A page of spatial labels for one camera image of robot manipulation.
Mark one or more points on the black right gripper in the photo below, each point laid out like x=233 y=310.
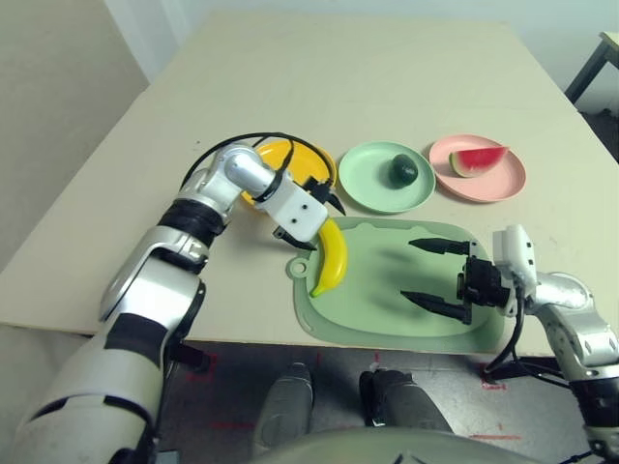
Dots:
x=486 y=285

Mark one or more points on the beige side table black frame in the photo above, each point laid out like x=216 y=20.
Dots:
x=609 y=43

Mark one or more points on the yellow toy banana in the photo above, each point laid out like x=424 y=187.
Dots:
x=333 y=261

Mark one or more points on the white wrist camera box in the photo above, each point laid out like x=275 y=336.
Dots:
x=295 y=212
x=512 y=246

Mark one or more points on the grey robot right foot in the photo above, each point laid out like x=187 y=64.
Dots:
x=401 y=401

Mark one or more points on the black table leg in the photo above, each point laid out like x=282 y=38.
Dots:
x=191 y=357
x=522 y=369

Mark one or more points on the mint green plastic plate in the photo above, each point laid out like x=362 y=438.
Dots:
x=367 y=183

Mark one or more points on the green silicone cutting mat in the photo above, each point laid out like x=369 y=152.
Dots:
x=387 y=275

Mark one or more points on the dark green toy avocado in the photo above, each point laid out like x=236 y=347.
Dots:
x=403 y=170

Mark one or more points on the grey robot left foot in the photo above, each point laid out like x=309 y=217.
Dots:
x=285 y=406

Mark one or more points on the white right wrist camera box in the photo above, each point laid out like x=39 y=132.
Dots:
x=512 y=246

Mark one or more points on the pink plastic plate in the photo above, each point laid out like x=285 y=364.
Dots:
x=483 y=186

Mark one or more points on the grey robot torso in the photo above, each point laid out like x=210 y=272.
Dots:
x=387 y=449

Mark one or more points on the yellow plastic plate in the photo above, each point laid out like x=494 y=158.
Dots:
x=309 y=162

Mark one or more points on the red floor tape mark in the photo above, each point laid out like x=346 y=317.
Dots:
x=493 y=385

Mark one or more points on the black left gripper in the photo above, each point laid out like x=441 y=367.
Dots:
x=319 y=186

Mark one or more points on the red toy watermelon slice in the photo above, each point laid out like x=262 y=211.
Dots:
x=476 y=161

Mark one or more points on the grey robot foot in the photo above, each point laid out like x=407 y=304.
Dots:
x=401 y=401
x=285 y=406

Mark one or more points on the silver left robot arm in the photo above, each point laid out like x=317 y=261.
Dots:
x=145 y=290

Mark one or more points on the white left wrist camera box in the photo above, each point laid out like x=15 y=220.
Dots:
x=295 y=212

